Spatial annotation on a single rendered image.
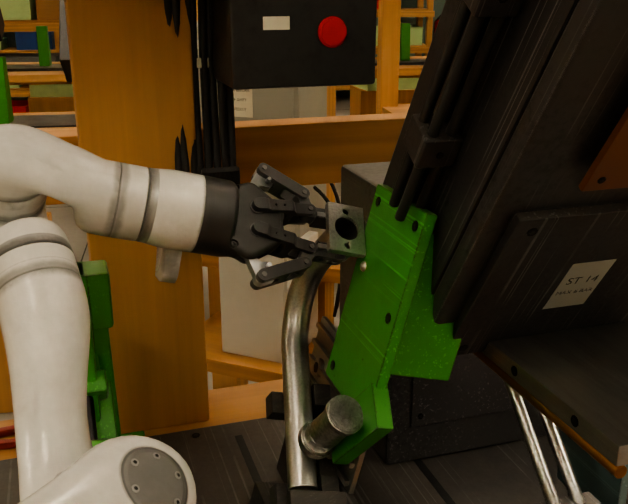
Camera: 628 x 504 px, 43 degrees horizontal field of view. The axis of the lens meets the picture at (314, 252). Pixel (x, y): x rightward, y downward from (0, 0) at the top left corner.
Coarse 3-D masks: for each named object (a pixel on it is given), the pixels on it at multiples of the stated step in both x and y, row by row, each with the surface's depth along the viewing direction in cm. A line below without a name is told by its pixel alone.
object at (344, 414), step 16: (336, 400) 74; (352, 400) 74; (320, 416) 75; (336, 416) 73; (352, 416) 74; (304, 432) 78; (320, 432) 75; (336, 432) 73; (352, 432) 73; (304, 448) 77; (320, 448) 76
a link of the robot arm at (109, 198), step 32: (0, 128) 67; (32, 128) 69; (0, 160) 65; (32, 160) 67; (64, 160) 69; (96, 160) 71; (0, 192) 66; (32, 192) 67; (64, 192) 68; (96, 192) 70; (128, 192) 71; (96, 224) 71; (128, 224) 71
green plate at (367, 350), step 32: (384, 192) 78; (384, 224) 77; (416, 224) 71; (384, 256) 76; (416, 256) 70; (352, 288) 81; (384, 288) 75; (416, 288) 73; (352, 320) 80; (384, 320) 74; (416, 320) 74; (352, 352) 79; (384, 352) 73; (416, 352) 75; (448, 352) 76; (352, 384) 78; (384, 384) 73
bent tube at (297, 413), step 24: (336, 216) 80; (360, 216) 81; (336, 240) 79; (360, 240) 80; (312, 264) 84; (312, 288) 87; (288, 312) 88; (288, 336) 87; (288, 360) 86; (288, 384) 85; (288, 408) 83; (288, 432) 82; (288, 456) 81; (288, 480) 80; (312, 480) 79
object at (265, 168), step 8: (264, 168) 80; (272, 168) 81; (264, 176) 80; (272, 176) 80; (280, 176) 81; (280, 184) 81; (288, 184) 81; (296, 184) 81; (272, 192) 82; (280, 192) 82; (288, 192) 83; (296, 192) 81; (304, 192) 81
